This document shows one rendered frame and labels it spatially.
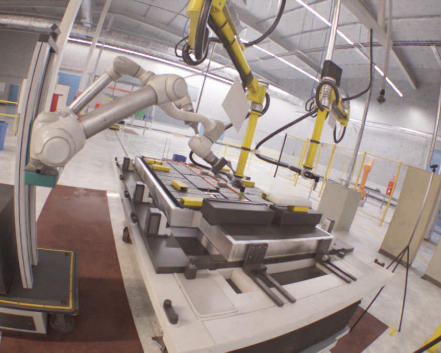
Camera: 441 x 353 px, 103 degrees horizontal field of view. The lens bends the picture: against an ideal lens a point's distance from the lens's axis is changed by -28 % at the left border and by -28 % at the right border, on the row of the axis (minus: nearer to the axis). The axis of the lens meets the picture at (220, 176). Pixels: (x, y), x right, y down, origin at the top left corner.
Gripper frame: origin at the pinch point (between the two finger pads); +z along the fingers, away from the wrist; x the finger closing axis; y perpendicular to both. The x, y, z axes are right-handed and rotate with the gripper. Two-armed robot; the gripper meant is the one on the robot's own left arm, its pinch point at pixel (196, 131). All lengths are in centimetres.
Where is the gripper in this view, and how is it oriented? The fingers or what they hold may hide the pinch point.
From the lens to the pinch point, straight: 194.3
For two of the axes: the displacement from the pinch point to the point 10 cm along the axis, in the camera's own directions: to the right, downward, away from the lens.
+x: 9.1, -3.3, 2.3
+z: 3.4, 9.4, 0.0
